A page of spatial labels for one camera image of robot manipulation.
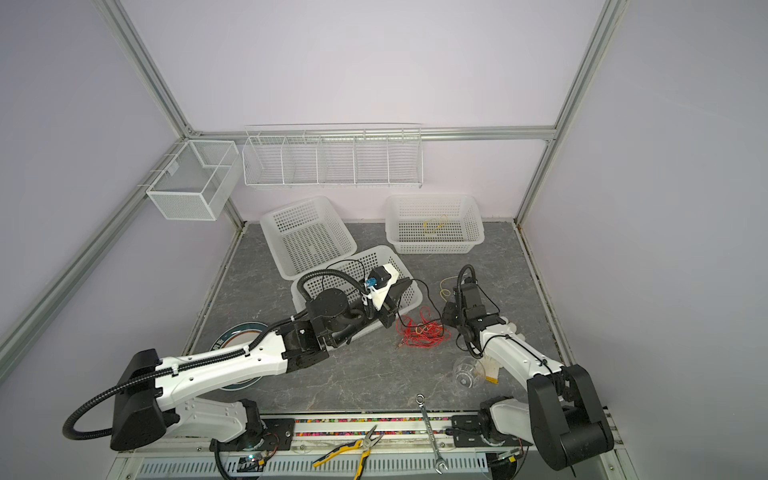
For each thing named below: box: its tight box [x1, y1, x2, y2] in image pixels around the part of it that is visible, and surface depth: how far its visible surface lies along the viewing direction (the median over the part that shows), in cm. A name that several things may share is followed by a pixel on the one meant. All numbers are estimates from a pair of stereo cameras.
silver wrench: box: [415, 394, 448, 475], surface depth 75 cm
